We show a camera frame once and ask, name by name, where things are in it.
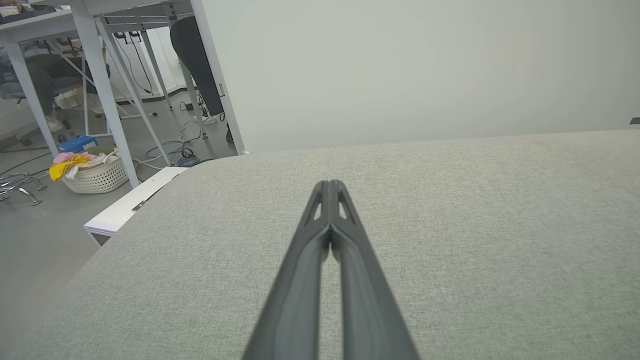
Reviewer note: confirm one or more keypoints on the white table frame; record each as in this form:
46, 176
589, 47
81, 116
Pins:
95, 75

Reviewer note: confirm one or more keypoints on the pink cloth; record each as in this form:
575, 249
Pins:
72, 157

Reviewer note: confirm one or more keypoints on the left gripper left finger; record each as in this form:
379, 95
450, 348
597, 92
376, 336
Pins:
295, 300

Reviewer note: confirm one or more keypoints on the yellow cloth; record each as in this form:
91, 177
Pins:
67, 167

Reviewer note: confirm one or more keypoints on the chrome chair base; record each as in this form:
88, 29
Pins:
22, 185

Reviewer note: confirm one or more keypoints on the pale grey partition panel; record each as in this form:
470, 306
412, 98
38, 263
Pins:
400, 65

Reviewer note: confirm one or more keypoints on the seated person dark clothes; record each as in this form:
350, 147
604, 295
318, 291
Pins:
55, 70

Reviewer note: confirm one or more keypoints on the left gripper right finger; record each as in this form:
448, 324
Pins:
367, 300

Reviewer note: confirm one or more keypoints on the blue box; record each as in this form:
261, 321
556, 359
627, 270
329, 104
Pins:
77, 144

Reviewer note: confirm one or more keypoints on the white woven laundry basket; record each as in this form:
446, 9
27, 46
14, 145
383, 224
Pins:
97, 177

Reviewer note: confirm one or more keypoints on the person's black trouser leg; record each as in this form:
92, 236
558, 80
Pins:
197, 65

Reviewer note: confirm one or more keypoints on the white equipment case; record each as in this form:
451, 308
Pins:
120, 210

